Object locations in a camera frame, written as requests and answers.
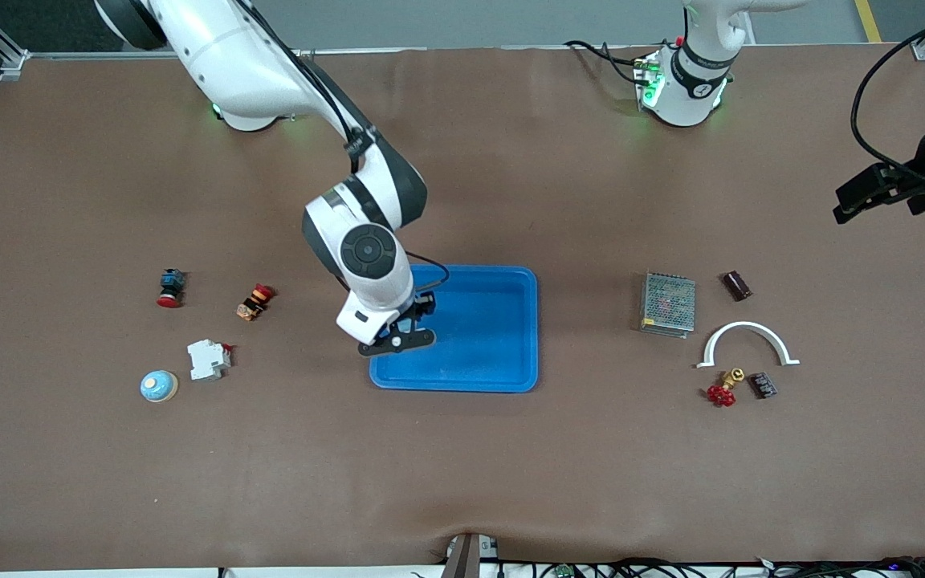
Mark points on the orange red selector switch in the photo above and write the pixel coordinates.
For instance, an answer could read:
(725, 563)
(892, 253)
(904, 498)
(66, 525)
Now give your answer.
(252, 305)

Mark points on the brown table mat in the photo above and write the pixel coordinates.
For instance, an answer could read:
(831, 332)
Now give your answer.
(511, 482)

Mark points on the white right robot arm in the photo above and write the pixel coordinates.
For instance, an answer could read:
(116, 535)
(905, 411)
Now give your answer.
(222, 56)

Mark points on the blue plastic tray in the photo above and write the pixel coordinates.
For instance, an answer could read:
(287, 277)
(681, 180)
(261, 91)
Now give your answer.
(482, 345)

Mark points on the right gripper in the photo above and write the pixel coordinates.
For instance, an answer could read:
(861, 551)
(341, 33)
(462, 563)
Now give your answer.
(422, 305)

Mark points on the white arched pipe clamp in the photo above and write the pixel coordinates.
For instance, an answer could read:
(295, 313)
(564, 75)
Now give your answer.
(743, 325)

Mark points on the metal mesh power supply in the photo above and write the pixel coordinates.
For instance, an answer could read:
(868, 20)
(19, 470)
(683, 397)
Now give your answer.
(668, 303)

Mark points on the white circuit breaker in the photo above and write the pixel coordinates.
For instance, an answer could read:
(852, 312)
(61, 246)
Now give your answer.
(205, 360)

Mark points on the dark brown cylindrical capacitor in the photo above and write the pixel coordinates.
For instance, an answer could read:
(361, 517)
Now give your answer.
(736, 286)
(763, 385)

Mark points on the red mushroom push button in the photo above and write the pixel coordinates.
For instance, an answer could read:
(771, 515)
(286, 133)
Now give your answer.
(171, 282)

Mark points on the brass valve red handwheel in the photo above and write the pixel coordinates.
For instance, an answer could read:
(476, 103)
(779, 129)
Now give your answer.
(722, 395)

